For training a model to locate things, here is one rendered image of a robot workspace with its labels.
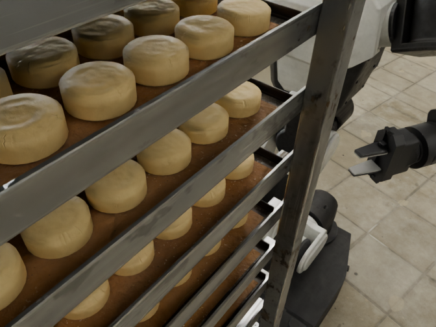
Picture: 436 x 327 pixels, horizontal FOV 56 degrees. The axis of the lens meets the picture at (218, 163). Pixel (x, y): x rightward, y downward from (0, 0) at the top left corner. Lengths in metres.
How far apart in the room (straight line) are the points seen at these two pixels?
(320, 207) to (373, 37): 0.93
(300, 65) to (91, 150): 0.78
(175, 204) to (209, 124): 0.10
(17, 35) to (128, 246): 0.17
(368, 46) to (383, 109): 2.15
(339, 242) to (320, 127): 1.41
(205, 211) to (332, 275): 1.32
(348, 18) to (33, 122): 0.28
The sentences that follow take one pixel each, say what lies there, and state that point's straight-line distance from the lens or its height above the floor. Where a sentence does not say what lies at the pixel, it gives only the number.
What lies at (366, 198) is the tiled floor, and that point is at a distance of 2.33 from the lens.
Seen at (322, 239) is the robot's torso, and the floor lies 0.32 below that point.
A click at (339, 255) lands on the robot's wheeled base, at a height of 0.17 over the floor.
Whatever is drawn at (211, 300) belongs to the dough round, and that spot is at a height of 1.04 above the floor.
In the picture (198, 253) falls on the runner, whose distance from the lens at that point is 0.41.
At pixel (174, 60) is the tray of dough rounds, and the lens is 0.31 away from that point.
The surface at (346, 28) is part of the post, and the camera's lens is 0.41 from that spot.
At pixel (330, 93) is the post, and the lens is 0.44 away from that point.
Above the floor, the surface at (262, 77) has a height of 0.55.
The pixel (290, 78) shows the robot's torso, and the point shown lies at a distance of 1.01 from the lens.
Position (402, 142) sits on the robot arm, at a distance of 0.85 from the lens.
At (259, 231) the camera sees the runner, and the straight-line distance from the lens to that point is 0.54.
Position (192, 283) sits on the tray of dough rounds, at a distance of 0.51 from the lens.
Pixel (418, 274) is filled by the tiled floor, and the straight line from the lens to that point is 2.11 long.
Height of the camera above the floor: 1.56
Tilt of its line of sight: 42 degrees down
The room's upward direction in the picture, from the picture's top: 2 degrees clockwise
